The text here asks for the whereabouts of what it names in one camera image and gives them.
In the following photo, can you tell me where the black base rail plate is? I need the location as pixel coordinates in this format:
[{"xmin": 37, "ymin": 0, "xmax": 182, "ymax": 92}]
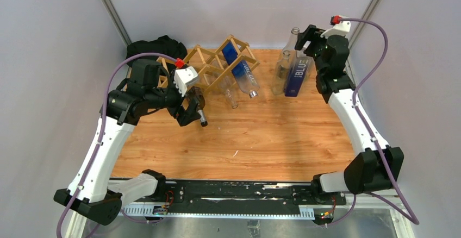
[{"xmin": 132, "ymin": 179, "xmax": 346, "ymax": 218}]

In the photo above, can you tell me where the blue bottle cork stopper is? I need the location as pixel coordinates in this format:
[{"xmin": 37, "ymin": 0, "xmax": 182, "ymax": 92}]
[{"xmin": 284, "ymin": 51, "xmax": 313, "ymax": 97}]

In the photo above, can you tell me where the purple cable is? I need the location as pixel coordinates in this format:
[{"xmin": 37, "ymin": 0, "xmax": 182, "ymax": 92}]
[
  {"xmin": 331, "ymin": 15, "xmax": 420, "ymax": 228},
  {"xmin": 55, "ymin": 52, "xmax": 185, "ymax": 238}
]

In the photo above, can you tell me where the aluminium frame rail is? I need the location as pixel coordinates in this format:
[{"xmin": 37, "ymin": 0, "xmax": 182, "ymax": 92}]
[{"xmin": 65, "ymin": 180, "xmax": 415, "ymax": 238}]

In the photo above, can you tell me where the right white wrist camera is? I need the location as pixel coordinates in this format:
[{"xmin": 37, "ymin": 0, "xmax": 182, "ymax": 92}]
[{"xmin": 320, "ymin": 15, "xmax": 351, "ymax": 39}]

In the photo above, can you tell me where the dark green wine bottle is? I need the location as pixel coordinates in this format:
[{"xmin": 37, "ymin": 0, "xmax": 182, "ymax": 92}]
[{"xmin": 189, "ymin": 86, "xmax": 208, "ymax": 127}]

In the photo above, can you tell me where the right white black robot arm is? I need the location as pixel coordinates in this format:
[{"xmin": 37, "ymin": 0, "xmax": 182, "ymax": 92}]
[{"xmin": 295, "ymin": 24, "xmax": 404, "ymax": 204}]

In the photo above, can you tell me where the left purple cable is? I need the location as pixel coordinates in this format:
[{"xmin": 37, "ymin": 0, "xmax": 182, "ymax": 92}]
[{"xmin": 55, "ymin": 52, "xmax": 185, "ymax": 238}]

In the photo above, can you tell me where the blue bottle silver cap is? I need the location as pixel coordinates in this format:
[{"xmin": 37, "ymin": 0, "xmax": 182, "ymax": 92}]
[{"xmin": 222, "ymin": 42, "xmax": 259, "ymax": 98}]

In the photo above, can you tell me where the black cloth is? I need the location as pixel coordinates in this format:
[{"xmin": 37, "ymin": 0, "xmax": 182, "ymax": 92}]
[{"xmin": 126, "ymin": 35, "xmax": 188, "ymax": 59}]

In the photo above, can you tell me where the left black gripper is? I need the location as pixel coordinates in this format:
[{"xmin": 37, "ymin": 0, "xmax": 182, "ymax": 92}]
[{"xmin": 146, "ymin": 70, "xmax": 202, "ymax": 124}]

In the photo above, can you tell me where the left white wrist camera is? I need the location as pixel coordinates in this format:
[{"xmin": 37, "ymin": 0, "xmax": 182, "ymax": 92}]
[{"xmin": 173, "ymin": 67, "xmax": 200, "ymax": 97}]

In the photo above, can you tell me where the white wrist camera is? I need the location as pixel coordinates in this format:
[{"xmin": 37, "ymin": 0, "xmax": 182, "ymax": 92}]
[
  {"xmin": 173, "ymin": 67, "xmax": 200, "ymax": 97},
  {"xmin": 320, "ymin": 15, "xmax": 351, "ymax": 39}
]

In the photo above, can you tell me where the wooden wine rack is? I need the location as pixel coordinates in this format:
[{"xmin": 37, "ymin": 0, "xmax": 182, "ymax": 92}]
[{"xmin": 158, "ymin": 35, "xmax": 259, "ymax": 94}]

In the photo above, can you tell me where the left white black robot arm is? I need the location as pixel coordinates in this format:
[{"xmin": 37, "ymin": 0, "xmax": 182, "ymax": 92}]
[{"xmin": 54, "ymin": 59, "xmax": 200, "ymax": 226}]

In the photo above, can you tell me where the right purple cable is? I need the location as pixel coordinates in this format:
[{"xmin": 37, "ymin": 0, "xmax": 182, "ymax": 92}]
[{"xmin": 331, "ymin": 15, "xmax": 420, "ymax": 228}]

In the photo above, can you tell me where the clear bottle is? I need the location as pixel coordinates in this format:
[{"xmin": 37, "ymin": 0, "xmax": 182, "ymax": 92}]
[
  {"xmin": 218, "ymin": 75, "xmax": 238, "ymax": 109},
  {"xmin": 282, "ymin": 27, "xmax": 300, "ymax": 61},
  {"xmin": 271, "ymin": 50, "xmax": 295, "ymax": 96}
]

